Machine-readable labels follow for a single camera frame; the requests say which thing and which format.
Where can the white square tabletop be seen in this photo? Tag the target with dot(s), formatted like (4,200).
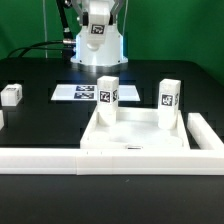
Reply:
(135,128)

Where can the white part at left edge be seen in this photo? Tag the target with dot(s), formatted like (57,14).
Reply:
(1,120)

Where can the white L-shaped fixture wall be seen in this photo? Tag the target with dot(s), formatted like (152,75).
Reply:
(207,159)

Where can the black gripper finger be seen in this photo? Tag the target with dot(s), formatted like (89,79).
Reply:
(118,4)
(81,8)

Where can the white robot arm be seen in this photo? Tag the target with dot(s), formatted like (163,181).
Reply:
(110,55)

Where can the white sheet with fiducial tags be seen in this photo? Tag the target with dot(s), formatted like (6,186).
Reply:
(73,92)

